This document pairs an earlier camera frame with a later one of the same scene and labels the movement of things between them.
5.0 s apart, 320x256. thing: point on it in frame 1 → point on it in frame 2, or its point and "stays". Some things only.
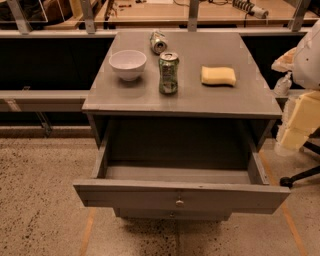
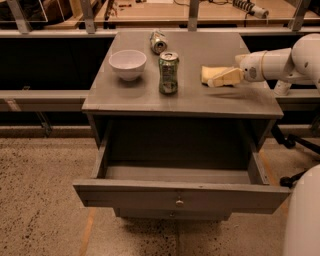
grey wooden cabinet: [179, 120] stays
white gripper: [308, 65] → [250, 67]
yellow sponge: [218, 76] stays
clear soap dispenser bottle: [283, 84] stays
